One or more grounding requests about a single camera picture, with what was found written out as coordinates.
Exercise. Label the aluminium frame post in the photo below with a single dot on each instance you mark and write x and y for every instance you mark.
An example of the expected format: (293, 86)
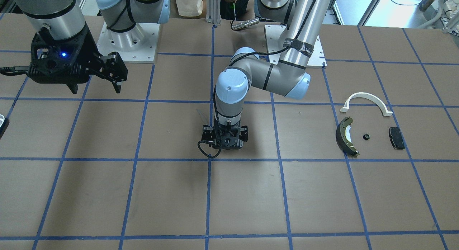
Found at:
(213, 12)

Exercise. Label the person in beige shirt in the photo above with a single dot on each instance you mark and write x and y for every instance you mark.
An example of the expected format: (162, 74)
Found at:
(194, 9)

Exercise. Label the black brake pad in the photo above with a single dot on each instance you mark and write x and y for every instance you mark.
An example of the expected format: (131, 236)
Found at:
(396, 137)

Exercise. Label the olive curved brake shoe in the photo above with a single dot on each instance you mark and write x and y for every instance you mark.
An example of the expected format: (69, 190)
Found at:
(343, 137)

